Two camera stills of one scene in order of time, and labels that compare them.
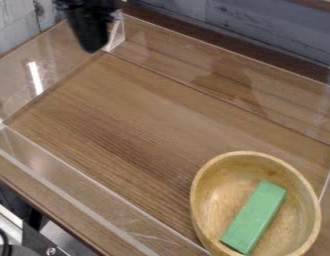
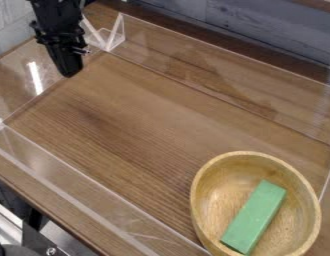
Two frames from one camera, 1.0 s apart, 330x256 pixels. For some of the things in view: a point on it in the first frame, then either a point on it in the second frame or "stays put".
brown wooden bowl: (222, 186) stays put
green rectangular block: (252, 216) stays put
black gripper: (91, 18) -> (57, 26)
